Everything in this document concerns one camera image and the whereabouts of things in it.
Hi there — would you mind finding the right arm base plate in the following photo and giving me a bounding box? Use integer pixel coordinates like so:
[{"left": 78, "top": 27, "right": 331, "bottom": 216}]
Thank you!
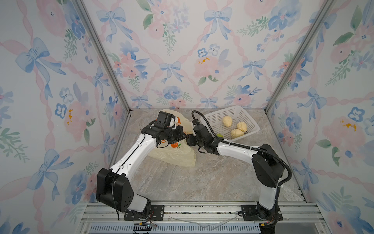
[{"left": 238, "top": 204, "right": 283, "bottom": 222}]

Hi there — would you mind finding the white plastic basket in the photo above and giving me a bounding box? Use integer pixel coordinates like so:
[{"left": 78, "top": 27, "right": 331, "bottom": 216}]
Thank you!
[{"left": 200, "top": 106, "right": 260, "bottom": 141}]

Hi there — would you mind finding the aluminium frame rail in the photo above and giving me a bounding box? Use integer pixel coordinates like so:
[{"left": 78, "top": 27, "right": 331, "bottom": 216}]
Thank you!
[{"left": 76, "top": 201, "right": 331, "bottom": 234}]

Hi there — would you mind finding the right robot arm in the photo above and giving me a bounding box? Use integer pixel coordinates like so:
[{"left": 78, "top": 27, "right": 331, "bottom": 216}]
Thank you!
[{"left": 187, "top": 124, "right": 285, "bottom": 223}]

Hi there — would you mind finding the left corner aluminium post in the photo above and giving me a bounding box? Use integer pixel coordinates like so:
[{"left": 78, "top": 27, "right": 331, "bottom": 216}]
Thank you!
[{"left": 72, "top": 0, "right": 131, "bottom": 114}]

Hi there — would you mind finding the yellow plastic bag orange print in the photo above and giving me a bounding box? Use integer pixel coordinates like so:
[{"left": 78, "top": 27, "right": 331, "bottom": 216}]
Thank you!
[{"left": 148, "top": 109, "right": 196, "bottom": 167}]

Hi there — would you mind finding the beige pear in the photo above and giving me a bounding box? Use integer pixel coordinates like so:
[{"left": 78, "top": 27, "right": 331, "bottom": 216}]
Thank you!
[
  {"left": 222, "top": 116, "right": 233, "bottom": 129},
  {"left": 231, "top": 129, "right": 244, "bottom": 139},
  {"left": 236, "top": 121, "right": 247, "bottom": 133}
]

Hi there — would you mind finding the corner aluminium post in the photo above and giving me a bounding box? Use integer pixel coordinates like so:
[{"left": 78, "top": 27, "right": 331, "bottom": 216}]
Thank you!
[
  {"left": 72, "top": 0, "right": 131, "bottom": 114},
  {"left": 264, "top": 0, "right": 336, "bottom": 114}
]

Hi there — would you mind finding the right corner aluminium post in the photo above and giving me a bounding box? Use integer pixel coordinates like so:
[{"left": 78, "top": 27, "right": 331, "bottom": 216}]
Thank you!
[{"left": 264, "top": 0, "right": 336, "bottom": 114}]

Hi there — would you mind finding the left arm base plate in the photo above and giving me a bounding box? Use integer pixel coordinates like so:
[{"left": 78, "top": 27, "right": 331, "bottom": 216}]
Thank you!
[{"left": 123, "top": 204, "right": 165, "bottom": 222}]

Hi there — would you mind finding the black corrugated cable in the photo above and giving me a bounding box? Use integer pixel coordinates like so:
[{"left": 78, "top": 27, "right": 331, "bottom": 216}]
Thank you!
[{"left": 191, "top": 110, "right": 293, "bottom": 202}]

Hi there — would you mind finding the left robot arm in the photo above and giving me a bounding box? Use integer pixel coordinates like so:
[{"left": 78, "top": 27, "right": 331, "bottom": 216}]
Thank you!
[{"left": 96, "top": 111, "right": 187, "bottom": 216}]

